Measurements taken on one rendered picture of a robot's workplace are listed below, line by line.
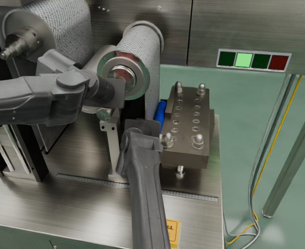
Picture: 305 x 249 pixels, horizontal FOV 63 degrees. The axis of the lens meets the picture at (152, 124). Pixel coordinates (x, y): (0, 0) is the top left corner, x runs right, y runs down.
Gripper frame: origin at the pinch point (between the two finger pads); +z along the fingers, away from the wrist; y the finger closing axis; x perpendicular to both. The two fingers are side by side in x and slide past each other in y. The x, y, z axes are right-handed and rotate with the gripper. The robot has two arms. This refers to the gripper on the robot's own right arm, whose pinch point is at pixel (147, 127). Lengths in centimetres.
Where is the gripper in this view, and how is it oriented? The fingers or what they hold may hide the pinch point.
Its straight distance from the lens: 79.8
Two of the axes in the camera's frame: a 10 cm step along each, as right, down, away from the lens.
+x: 0.9, -9.8, -1.6
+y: 9.8, 1.1, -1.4
